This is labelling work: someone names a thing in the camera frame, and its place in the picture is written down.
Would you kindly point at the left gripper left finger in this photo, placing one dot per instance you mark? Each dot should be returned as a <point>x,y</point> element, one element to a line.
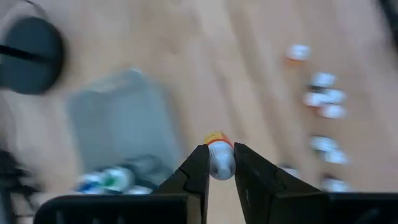
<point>189,205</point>

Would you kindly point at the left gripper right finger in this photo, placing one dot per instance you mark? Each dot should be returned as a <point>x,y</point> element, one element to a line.
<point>264,199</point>

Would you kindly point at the small orange food colouring bottle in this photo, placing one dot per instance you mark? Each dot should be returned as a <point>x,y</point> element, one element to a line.
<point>314,99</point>
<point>332,111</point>
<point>298,52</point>
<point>221,161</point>

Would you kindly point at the large green food colouring bottle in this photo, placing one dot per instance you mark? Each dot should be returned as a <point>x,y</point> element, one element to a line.
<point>116,179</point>

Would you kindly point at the large blue food colouring bottle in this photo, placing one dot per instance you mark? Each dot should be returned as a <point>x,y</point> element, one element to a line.
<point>88,183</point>

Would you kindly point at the small purple food colouring bottle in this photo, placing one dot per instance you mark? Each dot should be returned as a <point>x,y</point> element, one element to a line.
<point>335,96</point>

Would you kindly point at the small dark blue colouring bottle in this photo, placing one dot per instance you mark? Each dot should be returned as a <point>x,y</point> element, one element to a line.
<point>323,143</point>

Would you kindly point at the small dark red colouring bottle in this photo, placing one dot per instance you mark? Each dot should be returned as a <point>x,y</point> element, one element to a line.
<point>335,157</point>

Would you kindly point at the grey plastic bin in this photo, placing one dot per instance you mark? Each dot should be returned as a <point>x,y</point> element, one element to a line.
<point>124,124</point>

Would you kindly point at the globe table lamp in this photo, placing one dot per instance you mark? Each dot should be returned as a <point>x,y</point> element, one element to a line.
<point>31,71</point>

